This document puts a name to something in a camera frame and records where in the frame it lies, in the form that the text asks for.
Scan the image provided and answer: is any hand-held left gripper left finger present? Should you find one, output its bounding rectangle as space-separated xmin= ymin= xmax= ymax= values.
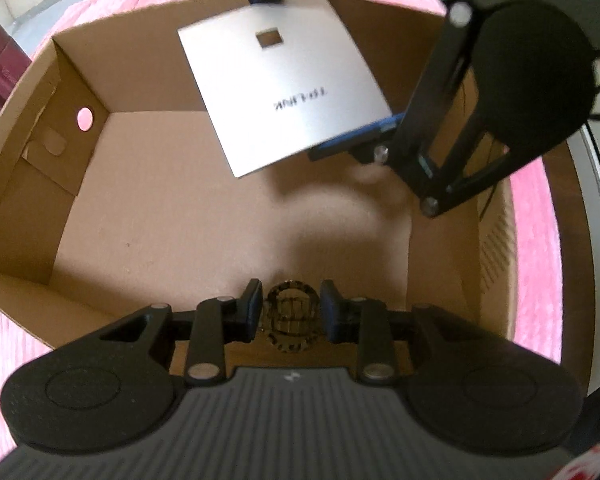
xmin=97 ymin=278 xmax=264 ymax=387

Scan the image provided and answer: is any silver square device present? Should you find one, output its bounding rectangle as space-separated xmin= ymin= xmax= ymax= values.
xmin=177 ymin=0 xmax=394 ymax=179

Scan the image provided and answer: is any brown cardboard box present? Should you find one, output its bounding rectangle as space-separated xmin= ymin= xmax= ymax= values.
xmin=0 ymin=0 xmax=523 ymax=376

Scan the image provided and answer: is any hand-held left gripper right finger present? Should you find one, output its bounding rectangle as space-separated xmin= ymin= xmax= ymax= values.
xmin=319 ymin=279 xmax=482 ymax=387

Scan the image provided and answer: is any clear round ribbed ring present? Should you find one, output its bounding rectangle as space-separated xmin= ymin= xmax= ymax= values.
xmin=261 ymin=280 xmax=324 ymax=354

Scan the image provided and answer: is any pink fluffy blanket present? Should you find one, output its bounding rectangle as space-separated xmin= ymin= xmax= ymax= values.
xmin=0 ymin=0 xmax=581 ymax=467

